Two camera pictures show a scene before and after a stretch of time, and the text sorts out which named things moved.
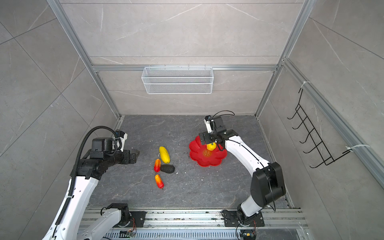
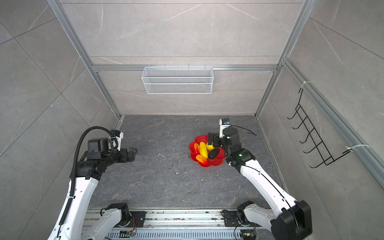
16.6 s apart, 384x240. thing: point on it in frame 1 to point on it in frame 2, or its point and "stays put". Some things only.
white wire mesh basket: (178, 81) stays put
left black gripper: (127, 160) stays put
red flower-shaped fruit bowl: (199, 153) stays put
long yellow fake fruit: (164, 155) to (203, 150)
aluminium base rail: (209, 224) stays put
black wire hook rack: (326, 157) stays put
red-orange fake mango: (159, 181) to (201, 159)
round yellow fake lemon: (211, 146) stays put
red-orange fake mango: (157, 165) to (196, 148)
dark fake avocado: (167, 168) to (212, 154)
